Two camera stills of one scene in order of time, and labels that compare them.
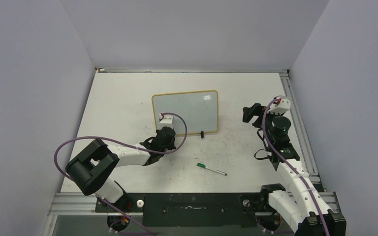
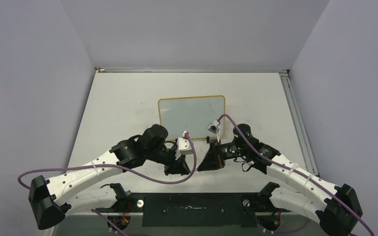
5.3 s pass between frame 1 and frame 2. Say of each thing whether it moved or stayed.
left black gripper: moved
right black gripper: moved
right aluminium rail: stayed
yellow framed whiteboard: moved
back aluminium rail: stayed
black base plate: stayed
